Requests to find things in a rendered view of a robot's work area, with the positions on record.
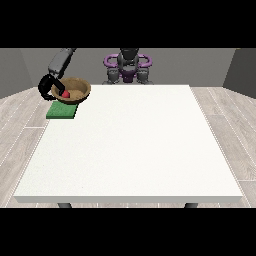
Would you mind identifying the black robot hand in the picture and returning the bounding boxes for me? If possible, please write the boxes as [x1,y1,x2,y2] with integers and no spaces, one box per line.
[37,73,68,102]

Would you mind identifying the brown wooden bowl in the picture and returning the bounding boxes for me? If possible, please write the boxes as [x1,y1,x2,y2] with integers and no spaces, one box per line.
[50,77,92,106]

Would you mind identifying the green square pad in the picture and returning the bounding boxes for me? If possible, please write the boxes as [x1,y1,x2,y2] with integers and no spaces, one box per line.
[45,101,79,120]

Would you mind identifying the grey robot trunk purple rings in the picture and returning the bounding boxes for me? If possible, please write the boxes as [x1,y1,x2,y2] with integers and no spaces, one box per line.
[102,48,154,86]

